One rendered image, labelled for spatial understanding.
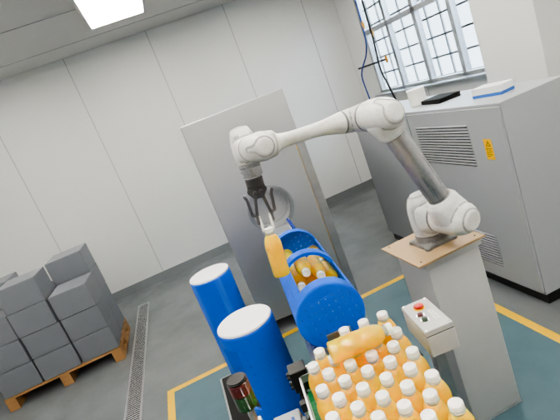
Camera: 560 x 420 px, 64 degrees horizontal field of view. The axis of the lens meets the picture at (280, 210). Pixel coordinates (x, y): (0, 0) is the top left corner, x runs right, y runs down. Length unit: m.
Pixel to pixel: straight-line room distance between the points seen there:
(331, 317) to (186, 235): 5.21
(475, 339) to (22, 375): 4.33
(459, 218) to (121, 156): 5.39
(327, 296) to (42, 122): 5.63
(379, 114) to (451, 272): 0.90
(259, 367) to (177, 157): 4.91
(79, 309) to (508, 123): 4.17
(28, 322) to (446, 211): 4.20
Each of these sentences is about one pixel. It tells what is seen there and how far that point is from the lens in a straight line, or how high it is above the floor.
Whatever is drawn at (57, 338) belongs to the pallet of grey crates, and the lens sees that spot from 5.22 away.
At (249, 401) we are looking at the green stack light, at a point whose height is 1.19.
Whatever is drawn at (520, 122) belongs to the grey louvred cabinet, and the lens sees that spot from 3.21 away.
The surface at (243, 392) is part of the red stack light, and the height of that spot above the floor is 1.23.
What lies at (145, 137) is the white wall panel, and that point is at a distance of 6.74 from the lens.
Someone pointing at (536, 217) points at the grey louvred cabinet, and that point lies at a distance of 3.37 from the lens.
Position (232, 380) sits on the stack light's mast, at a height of 1.26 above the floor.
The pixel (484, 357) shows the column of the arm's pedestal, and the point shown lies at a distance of 2.65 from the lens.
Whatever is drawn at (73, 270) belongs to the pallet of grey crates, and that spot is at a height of 1.01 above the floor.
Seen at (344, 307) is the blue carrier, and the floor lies 1.10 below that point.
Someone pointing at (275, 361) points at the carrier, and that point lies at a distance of 2.22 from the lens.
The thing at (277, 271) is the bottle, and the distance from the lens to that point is 1.92.
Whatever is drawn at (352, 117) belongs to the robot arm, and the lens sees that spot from 2.01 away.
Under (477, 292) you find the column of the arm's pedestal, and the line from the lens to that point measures 2.47.
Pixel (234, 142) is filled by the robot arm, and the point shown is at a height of 1.86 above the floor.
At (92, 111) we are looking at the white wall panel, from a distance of 6.80.
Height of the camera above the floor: 1.98
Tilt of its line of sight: 14 degrees down
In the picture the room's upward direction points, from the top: 21 degrees counter-clockwise
